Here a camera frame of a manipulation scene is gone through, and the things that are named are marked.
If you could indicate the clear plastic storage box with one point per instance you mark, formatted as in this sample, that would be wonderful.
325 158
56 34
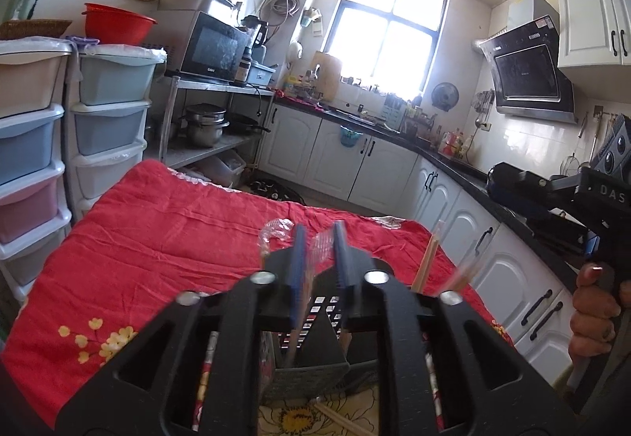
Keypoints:
224 170

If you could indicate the grey perforated plastic basket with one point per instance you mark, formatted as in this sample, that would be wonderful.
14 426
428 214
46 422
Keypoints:
315 367

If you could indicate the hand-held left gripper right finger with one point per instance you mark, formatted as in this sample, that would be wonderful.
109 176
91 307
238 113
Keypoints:
399 317

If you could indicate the grey knife block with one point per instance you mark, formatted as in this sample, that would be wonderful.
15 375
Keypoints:
396 113

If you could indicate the small round fan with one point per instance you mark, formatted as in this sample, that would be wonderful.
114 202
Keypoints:
445 97

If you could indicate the black countertop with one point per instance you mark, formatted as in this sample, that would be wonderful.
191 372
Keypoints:
453 168

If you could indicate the grey-blue plastic box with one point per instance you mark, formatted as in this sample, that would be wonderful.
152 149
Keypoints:
261 74

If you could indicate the black range hood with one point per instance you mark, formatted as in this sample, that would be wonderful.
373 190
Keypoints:
530 71

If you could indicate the green wall cup holder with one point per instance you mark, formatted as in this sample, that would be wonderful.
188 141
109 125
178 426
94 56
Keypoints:
311 19

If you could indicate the steel pot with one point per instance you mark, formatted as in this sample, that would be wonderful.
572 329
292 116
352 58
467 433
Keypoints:
207 128

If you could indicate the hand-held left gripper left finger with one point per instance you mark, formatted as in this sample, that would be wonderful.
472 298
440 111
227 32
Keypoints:
231 317

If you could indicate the dark patterned floor mat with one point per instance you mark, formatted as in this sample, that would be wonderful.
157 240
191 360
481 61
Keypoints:
276 192

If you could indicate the teal hanging basket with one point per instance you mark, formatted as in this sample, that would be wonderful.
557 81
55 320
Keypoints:
350 138

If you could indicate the steel shelf rack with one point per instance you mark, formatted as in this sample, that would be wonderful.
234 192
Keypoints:
212 86

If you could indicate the wall socket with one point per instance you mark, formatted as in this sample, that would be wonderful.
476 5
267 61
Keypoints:
486 126

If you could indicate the beige cutting board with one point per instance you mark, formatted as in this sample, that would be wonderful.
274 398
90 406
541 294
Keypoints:
326 76

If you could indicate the dark glass bottle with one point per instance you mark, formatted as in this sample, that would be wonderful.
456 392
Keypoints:
243 69

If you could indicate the black frying pan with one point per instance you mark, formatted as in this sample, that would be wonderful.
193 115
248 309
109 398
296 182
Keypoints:
246 123

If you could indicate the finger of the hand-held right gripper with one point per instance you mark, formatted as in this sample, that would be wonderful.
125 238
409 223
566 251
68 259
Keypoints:
507 182
557 231

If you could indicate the kitchen window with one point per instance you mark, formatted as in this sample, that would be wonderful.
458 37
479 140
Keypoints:
384 22

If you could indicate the blue-grey drawer tower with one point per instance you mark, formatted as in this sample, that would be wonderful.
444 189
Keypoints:
111 120

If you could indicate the plastic-wrapped chopstick pair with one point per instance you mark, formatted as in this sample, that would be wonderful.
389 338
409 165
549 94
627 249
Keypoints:
320 248

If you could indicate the white base cabinets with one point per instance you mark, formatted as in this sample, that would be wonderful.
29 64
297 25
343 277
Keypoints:
384 170

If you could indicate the cluster of condiment bottles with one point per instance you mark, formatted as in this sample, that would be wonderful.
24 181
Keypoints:
453 145

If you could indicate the brown wicker basket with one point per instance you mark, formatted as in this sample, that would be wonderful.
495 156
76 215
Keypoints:
32 28

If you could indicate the white wall dispenser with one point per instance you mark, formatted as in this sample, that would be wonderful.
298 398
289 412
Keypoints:
295 51

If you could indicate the person's right hand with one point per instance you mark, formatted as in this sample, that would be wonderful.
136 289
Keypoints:
594 313

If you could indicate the black blender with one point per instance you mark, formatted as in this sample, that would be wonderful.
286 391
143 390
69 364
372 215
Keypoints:
256 32

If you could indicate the red floral blanket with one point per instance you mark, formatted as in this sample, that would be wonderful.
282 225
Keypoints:
172 239

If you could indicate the drawer tower with pink drawer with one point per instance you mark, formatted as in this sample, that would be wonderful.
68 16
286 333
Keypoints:
24 140

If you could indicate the silver metal box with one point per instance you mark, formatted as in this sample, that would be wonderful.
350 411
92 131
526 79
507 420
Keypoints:
197 2

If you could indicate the bunch of chopsticks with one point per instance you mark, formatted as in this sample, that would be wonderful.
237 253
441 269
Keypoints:
425 263

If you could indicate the white wall cabinets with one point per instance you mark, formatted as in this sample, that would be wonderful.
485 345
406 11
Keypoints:
591 17

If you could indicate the row of hanging kitchen utensils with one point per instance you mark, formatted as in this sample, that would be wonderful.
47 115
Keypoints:
583 126

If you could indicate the red plastic basin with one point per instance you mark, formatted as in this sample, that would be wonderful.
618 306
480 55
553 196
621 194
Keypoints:
116 29

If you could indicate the black microwave oven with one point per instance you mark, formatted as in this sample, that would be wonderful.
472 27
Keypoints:
212 49

